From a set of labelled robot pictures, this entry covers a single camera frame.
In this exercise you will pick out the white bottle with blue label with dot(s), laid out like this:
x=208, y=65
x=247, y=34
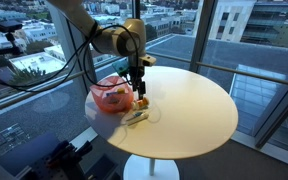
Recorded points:
x=137, y=118

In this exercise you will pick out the black clamp mount equipment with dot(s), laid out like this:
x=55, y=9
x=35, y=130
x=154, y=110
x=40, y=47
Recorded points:
x=71, y=158

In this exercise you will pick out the thin dark window mullion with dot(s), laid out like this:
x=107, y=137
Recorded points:
x=136, y=10

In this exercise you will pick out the small yellow object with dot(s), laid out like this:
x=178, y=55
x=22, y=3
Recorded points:
x=120, y=90

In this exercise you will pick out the wide grey window mullion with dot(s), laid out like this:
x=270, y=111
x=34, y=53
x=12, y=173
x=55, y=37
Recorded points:
x=202, y=33

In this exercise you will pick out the long metal window handrail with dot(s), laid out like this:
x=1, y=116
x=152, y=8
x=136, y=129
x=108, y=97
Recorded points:
x=250, y=75

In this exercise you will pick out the white table pedestal base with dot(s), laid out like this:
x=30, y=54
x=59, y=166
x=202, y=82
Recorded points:
x=135, y=170

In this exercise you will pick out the orange bottle with white cap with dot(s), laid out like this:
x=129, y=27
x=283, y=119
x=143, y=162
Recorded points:
x=141, y=103

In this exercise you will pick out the black perforated breadboard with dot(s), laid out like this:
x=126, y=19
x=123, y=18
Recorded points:
x=40, y=170

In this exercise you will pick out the dark diagonal window frame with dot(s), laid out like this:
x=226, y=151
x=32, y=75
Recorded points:
x=280, y=110

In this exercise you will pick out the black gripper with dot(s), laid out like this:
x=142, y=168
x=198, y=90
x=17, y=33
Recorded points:
x=136, y=70

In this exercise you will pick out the short metal window handrail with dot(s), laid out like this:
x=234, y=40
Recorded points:
x=24, y=96

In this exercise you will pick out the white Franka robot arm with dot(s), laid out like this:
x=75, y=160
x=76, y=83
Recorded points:
x=114, y=39

